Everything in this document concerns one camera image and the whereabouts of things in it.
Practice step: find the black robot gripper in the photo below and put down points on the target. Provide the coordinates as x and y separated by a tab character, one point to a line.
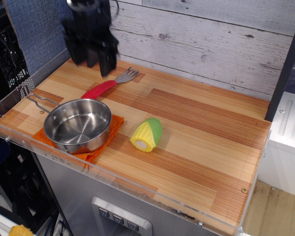
90	25

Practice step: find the red handled metal fork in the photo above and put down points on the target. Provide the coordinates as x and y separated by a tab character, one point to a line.
98	90

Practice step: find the stainless steel pan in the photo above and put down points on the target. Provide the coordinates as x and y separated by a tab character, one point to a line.
76	123

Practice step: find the blue fabric panel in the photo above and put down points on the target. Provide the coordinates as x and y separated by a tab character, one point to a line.
38	27

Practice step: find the black equipment rack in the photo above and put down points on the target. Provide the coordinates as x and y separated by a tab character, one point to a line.
13	69

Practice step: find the yellow green toy corn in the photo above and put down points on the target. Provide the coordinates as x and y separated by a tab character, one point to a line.
147	135

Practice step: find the orange knitted cloth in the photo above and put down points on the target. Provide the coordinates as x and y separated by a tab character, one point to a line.
85	153

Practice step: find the silver toy fridge cabinet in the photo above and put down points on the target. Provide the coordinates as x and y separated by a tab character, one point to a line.
74	187

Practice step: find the silver dispenser button panel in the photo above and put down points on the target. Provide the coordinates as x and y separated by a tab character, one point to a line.
113	220

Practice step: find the yellow object at corner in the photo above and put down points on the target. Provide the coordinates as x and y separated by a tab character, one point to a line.
20	230

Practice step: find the white side cabinet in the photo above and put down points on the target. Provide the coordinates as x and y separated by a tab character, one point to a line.
277	167

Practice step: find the dark grey left post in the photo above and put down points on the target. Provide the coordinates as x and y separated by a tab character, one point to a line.
92	57

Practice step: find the dark grey post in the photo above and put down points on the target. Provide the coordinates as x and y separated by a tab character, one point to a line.
282	82
92	57

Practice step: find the clear acrylic guard rail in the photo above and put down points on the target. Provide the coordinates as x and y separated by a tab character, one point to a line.
206	161

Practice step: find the dark grey right post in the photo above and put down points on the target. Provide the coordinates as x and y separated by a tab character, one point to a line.
282	82

